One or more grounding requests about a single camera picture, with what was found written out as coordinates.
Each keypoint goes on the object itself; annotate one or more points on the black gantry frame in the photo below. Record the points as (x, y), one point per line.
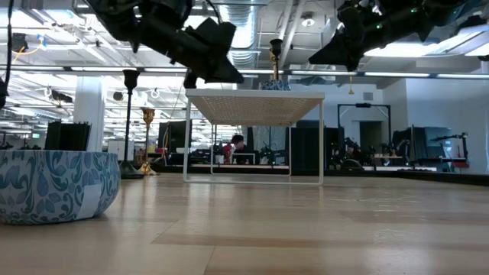
(363, 105)

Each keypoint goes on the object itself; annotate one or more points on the black ribbed box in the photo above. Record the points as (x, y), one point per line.
(67, 137)

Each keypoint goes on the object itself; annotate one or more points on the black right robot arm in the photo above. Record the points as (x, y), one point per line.
(420, 19)

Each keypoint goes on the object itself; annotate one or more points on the tall gold candlestick holder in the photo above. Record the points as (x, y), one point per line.
(274, 68)

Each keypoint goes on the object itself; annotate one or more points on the short gold candlestick holder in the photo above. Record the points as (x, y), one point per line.
(148, 114)

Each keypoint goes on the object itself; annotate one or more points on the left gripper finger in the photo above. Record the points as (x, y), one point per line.
(217, 74)
(223, 59)

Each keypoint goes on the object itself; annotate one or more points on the person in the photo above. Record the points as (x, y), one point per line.
(237, 140)

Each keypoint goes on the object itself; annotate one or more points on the black monitor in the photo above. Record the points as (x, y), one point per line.
(173, 137)

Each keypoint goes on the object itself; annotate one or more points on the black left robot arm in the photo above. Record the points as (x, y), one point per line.
(122, 15)

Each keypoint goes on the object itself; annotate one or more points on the black partition panel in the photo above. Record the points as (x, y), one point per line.
(309, 149)
(420, 145)

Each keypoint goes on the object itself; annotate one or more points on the candle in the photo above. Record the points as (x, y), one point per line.
(57, 187)
(275, 85)

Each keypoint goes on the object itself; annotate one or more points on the black junction box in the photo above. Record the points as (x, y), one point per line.
(19, 42)

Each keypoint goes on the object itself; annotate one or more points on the white perforated metal shelf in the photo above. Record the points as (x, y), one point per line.
(252, 95)

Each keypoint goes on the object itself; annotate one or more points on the black candlestick holder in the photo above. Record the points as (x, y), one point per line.
(131, 172)

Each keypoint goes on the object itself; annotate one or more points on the silver ventilation duct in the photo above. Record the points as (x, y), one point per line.
(244, 34)

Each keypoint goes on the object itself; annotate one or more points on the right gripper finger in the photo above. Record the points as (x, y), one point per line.
(334, 59)
(336, 44)

